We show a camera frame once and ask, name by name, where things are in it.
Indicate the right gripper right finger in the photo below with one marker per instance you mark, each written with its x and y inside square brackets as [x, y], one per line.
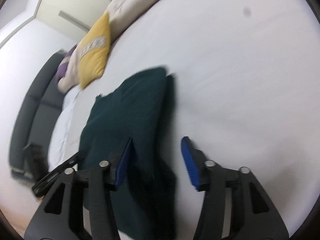
[235, 205]

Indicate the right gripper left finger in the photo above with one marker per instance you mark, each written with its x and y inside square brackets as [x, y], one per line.
[77, 204]

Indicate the dark green sweater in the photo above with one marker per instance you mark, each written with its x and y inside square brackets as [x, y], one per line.
[139, 109]

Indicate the white pillow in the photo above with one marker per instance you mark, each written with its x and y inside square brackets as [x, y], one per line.
[58, 141]

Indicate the dark grey headboard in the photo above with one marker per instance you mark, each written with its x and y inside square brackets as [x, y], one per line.
[37, 117]

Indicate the purple cushion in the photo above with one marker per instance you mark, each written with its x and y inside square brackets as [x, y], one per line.
[62, 68]

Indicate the yellow patterned cushion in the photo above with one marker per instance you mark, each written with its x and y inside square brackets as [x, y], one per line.
[93, 51]

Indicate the white bed sheet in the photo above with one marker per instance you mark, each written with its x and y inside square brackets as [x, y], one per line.
[247, 88]

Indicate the white wardrobe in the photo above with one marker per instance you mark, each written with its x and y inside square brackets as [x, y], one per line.
[72, 18]

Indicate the beige duvet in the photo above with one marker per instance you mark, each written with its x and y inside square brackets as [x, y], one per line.
[122, 13]

